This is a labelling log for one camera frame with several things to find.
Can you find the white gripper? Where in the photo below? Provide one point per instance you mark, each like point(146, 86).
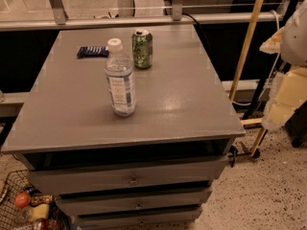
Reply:
point(295, 38)

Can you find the clear plastic water bottle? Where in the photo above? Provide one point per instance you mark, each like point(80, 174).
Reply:
point(120, 79)

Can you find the green soda can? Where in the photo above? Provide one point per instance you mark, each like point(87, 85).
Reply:
point(142, 49)

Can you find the grey drawer cabinet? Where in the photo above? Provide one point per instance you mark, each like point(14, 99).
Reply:
point(182, 110)

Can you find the bottom grey drawer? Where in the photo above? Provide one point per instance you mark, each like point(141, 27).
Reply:
point(105, 221)

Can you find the grey drawer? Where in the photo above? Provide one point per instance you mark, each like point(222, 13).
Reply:
point(105, 221)
point(123, 176)
point(134, 202)

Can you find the blue striped snack packet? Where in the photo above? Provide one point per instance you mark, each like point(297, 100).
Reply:
point(93, 52)

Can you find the metal railing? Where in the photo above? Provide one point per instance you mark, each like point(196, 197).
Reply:
point(26, 15)

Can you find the middle grey drawer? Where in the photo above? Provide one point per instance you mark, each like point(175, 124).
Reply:
point(134, 202)

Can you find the top grey drawer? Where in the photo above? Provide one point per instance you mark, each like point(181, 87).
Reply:
point(123, 176)

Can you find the yellow item in basket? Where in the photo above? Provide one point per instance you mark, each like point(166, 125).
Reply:
point(39, 212)

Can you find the red item in basket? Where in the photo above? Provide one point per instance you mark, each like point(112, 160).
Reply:
point(46, 224)

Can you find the orange round fruit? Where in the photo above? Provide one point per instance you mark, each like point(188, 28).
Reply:
point(22, 200)

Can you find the yellow wooden frame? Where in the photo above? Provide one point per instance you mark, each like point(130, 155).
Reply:
point(253, 63)

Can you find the black wire basket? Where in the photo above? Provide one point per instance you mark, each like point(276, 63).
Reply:
point(15, 183)

